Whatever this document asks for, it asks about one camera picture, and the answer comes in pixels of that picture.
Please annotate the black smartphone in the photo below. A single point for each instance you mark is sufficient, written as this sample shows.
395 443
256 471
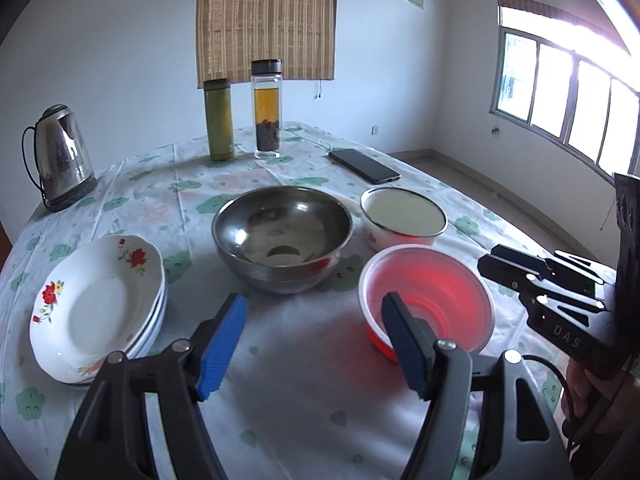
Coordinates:
364 166

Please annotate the glass tea bottle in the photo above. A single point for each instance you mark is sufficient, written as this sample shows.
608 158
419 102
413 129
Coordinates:
266 79

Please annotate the stainless steel bowl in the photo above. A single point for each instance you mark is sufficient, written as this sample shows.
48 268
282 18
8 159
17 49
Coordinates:
282 239

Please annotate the stainless steel electric kettle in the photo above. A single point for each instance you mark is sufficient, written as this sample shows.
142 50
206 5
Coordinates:
65 173

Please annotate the window with frame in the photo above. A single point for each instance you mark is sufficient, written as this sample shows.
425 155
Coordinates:
571 82

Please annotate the red flower white plate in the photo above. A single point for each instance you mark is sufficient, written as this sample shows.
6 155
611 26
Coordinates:
109 295

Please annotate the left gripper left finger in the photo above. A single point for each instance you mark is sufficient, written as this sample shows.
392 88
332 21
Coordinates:
213 345

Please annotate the floral plastic tablecloth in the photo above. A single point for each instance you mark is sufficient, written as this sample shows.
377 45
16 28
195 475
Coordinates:
307 396

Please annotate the white enamel bowl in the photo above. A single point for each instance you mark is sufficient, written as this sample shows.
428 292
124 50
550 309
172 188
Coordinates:
396 216

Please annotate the right hand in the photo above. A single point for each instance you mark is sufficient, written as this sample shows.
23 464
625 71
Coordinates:
622 391

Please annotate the bamboo window blind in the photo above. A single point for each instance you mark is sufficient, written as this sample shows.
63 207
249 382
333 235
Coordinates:
232 34

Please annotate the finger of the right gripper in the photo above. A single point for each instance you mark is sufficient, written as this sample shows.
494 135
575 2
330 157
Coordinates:
540 264
505 272

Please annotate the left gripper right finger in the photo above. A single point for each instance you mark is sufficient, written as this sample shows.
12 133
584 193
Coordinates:
413 342

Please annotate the green thermos bottle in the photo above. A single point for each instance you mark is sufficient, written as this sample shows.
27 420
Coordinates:
217 98

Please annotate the red plastic bowl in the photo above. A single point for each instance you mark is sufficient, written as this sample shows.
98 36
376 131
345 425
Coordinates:
434 286

